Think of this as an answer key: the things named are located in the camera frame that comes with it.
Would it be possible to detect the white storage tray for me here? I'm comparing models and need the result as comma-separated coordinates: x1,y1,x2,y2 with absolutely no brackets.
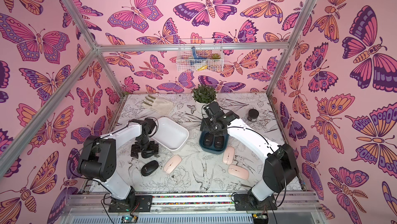
152,117,189,152

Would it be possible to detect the black round jar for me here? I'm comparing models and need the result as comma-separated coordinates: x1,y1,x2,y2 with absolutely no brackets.
247,109,259,122

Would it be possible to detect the teal storage box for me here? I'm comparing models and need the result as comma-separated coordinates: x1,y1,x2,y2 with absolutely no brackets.
199,131,229,155

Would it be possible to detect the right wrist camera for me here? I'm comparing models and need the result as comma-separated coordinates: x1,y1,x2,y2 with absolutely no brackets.
202,101,222,118

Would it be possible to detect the white wire basket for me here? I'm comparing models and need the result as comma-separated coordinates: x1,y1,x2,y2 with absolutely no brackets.
175,38,224,73

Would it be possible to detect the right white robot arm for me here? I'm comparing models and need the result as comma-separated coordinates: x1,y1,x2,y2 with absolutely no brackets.
202,111,299,205

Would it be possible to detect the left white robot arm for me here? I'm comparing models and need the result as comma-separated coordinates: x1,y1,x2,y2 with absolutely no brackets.
77,117,159,211

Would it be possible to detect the pink mouse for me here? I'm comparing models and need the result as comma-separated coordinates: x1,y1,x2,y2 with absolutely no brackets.
222,146,235,165
163,155,182,174
227,165,249,180

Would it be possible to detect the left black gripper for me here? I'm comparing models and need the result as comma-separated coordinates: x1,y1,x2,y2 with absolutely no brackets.
133,136,160,158

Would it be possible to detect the black mouse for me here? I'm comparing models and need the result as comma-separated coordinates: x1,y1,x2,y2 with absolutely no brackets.
214,136,224,151
141,160,159,177
203,133,214,147

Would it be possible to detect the beige work glove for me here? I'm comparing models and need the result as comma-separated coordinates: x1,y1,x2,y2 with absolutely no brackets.
142,95,174,115

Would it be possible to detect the potted green plant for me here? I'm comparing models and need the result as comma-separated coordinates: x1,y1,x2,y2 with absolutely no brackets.
192,84,217,114

